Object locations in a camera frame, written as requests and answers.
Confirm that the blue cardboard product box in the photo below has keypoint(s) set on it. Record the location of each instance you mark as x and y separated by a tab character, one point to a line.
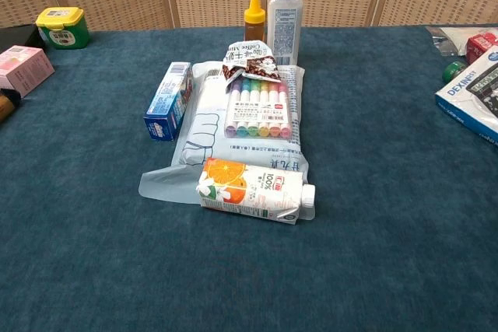
168	103

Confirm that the orange juice carton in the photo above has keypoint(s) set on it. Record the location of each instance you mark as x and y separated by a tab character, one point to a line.
253	191

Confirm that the red cardboard box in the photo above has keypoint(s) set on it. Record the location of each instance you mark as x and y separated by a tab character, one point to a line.
480	48

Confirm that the pastel highlighter marker pack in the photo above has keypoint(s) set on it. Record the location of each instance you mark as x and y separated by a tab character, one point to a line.
258	110

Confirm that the large white plastic package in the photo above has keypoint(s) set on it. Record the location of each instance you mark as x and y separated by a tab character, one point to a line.
202	130

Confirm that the coffee milk snack bag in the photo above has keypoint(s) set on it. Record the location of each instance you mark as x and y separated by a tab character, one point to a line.
249	61

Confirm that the teal table cloth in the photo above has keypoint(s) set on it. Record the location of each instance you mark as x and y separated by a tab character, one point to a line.
249	231

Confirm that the yellow capped honey bottle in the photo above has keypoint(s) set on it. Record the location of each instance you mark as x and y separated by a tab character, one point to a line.
254	21

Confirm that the clear bottle with blue cap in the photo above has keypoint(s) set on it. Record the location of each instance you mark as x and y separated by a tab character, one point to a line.
284	25

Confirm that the blue white DEXIN package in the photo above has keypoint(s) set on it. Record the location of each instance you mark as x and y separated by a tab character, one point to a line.
463	102

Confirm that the green bottle cap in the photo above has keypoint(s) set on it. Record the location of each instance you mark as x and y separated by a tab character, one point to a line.
454	70

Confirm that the green tub with yellow lid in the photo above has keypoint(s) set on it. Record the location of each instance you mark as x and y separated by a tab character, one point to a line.
64	29

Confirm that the clear plastic bag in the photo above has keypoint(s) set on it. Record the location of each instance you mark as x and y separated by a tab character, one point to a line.
447	40

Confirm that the pink cardboard box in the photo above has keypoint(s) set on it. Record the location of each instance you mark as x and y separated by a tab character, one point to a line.
21	69

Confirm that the brown and black object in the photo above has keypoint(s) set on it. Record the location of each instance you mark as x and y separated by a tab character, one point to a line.
7	104

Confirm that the black box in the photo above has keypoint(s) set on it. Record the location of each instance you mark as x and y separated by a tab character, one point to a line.
19	36

